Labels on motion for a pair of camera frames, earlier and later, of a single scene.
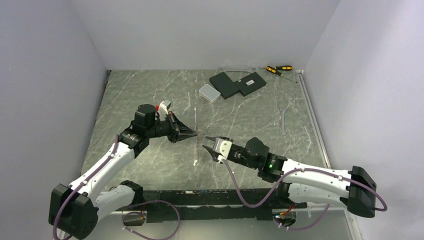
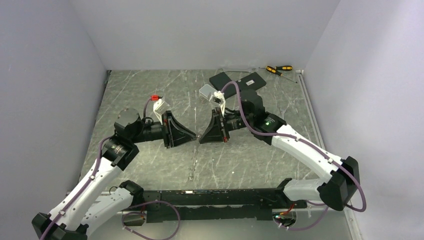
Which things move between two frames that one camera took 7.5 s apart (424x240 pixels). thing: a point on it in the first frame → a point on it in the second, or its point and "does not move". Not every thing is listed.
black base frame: [160, 206] does not move
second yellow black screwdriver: [284, 67] does not move
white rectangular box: [209, 93] does not move
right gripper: [214, 155] → [215, 131]
